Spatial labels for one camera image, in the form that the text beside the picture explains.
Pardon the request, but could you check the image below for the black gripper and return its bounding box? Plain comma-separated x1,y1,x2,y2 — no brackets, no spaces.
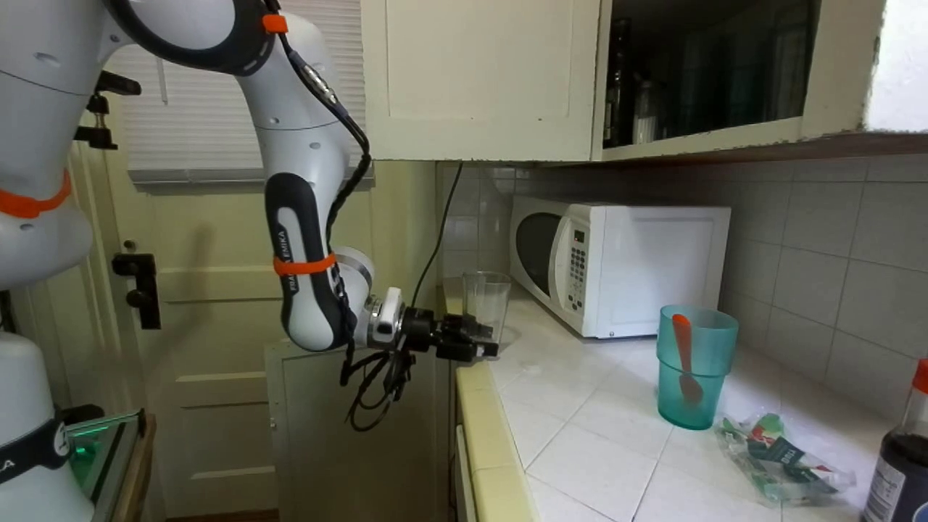
399,308,498,363

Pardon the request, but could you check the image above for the clear glass cup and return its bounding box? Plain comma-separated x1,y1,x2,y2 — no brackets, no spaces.
463,270,511,343

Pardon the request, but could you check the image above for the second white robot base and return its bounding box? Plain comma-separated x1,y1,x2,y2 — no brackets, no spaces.
0,127,93,522

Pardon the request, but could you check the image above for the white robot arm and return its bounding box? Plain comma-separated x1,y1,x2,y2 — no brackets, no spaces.
0,0,498,363

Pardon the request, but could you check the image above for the teal plastic cup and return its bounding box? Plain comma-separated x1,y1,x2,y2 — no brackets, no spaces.
655,304,740,430

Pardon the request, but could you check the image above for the white microwave oven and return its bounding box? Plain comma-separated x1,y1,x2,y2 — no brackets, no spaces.
511,196,730,340

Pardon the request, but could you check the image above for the orange plastic spoon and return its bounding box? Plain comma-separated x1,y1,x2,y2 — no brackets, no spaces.
672,314,702,405

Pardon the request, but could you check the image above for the cream panel door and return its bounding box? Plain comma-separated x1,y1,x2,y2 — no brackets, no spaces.
80,152,446,522

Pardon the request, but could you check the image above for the clear plastic snack bag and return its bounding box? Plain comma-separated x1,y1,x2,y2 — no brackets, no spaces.
713,414,856,508

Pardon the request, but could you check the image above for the black door latch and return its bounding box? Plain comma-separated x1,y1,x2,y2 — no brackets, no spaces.
111,253,159,331

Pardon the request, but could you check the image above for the white window blind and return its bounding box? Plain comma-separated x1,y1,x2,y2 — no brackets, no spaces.
108,0,365,183

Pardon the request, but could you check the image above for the dark sauce bottle red cap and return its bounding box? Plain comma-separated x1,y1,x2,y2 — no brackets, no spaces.
862,359,928,522

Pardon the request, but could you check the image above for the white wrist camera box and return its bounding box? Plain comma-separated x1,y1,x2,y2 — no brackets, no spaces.
370,288,404,346

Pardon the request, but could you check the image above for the black power cord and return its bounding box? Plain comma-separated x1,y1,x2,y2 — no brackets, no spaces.
410,159,468,314

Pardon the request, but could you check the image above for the upper wall cabinet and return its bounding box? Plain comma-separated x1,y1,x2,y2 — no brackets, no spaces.
360,0,887,162

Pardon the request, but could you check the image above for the black camera on stand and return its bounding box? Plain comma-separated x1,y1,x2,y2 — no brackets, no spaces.
72,70,141,152

